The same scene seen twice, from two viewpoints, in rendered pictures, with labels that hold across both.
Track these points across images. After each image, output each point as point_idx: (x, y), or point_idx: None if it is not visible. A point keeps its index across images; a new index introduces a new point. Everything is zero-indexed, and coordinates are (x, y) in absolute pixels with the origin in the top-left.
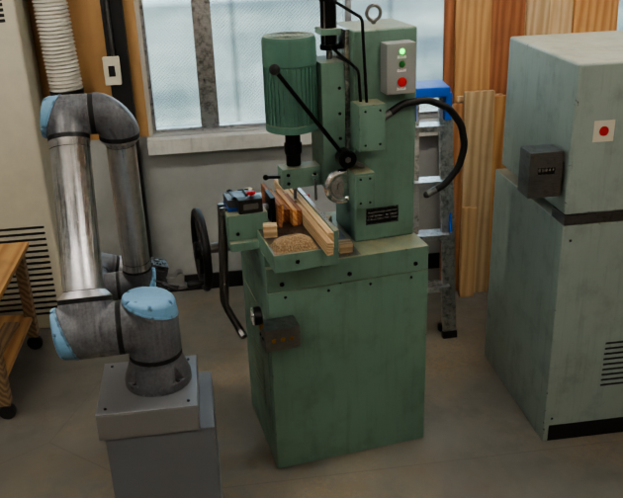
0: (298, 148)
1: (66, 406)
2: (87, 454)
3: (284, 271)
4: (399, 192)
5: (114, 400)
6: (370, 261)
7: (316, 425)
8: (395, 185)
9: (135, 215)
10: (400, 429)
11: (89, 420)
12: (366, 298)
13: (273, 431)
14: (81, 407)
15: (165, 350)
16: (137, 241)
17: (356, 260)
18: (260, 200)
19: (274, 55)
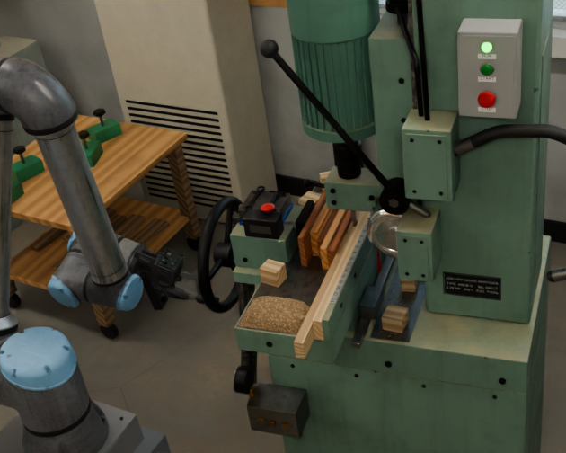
0: (348, 155)
1: (167, 343)
2: (140, 420)
3: (251, 350)
4: (502, 260)
5: None
6: (422, 357)
7: None
8: (494, 248)
9: (83, 220)
10: None
11: (173, 373)
12: (418, 403)
13: None
14: (179, 351)
15: (43, 422)
16: (92, 249)
17: (399, 350)
18: (273, 224)
19: (291, 18)
